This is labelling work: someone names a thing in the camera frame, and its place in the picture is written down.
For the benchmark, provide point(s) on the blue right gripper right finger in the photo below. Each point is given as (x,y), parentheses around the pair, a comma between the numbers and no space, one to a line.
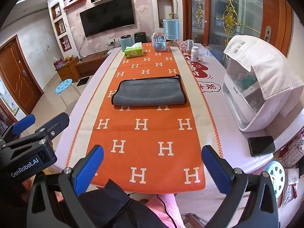
(219,169)

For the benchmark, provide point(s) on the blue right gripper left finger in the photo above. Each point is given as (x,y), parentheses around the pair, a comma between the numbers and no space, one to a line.
(86,168)

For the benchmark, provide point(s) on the purple and grey towel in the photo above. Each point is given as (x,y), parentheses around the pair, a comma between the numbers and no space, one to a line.
(154,91)

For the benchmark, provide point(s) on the black smartphone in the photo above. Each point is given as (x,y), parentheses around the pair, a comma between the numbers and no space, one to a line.
(261,145)

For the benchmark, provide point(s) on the light blue stool right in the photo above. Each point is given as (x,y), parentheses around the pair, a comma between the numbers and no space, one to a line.
(277,175)

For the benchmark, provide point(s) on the white sterilizer appliance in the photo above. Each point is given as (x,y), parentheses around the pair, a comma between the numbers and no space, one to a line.
(258,83)

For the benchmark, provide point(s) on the light blue plastic stool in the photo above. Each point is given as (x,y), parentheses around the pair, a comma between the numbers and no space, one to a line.
(63,86)

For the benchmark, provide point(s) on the wooden door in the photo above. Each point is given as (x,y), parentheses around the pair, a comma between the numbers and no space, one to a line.
(17,76)

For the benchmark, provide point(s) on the orange H-pattern table runner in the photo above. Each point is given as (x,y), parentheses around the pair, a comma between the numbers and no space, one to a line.
(153,150)

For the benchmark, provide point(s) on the wooden TV cabinet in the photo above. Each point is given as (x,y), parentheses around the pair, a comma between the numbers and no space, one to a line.
(76,69)

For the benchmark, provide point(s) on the pink white tablecloth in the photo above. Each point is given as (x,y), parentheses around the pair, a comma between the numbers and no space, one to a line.
(209,75)

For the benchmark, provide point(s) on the white pill bottle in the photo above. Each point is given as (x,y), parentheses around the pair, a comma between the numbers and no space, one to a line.
(194,54)

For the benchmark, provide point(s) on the green tissue box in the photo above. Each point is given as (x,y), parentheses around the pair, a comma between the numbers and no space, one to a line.
(136,50)

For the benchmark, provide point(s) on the glass jar with lid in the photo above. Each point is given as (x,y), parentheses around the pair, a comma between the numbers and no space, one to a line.
(190,44)

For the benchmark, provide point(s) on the black small heater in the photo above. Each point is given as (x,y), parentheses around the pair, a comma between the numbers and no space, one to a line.
(140,37)

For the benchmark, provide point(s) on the light blue dotted canister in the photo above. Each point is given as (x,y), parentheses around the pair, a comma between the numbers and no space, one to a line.
(171,29)

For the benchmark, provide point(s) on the black television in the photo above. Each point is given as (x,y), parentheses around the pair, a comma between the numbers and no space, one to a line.
(107,16)

